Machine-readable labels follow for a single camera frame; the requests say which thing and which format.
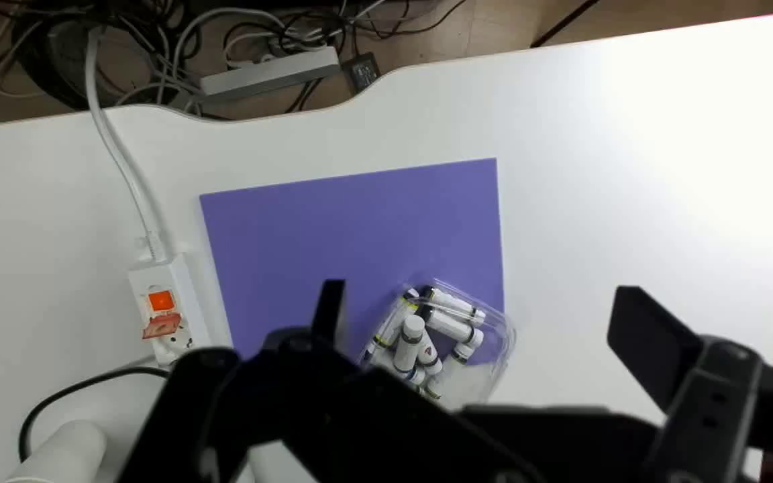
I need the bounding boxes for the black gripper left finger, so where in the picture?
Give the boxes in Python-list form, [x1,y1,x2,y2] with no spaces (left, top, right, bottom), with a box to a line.
[312,279,347,343]

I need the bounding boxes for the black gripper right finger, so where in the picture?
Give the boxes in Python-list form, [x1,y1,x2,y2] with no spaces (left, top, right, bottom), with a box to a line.
[607,288,704,410]

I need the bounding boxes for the white extension power strip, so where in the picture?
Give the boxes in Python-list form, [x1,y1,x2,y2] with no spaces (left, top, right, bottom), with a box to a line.
[130,255,211,364]

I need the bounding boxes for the purple paper sheet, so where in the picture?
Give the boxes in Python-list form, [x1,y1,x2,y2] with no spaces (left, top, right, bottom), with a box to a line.
[202,157,505,356]

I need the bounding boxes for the clear plastic marker container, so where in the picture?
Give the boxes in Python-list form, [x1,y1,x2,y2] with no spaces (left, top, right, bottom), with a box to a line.
[363,281,516,410]

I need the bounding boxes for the grey power strip on floor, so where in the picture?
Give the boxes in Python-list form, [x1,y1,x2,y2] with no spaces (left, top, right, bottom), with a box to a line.
[198,45,342,100]

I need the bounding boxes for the white power strip cable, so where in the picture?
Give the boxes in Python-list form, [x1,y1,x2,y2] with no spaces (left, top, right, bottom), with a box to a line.
[83,23,181,267]

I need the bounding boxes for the black cable on table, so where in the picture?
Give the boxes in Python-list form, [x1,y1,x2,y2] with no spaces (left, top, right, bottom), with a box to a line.
[16,363,173,465]

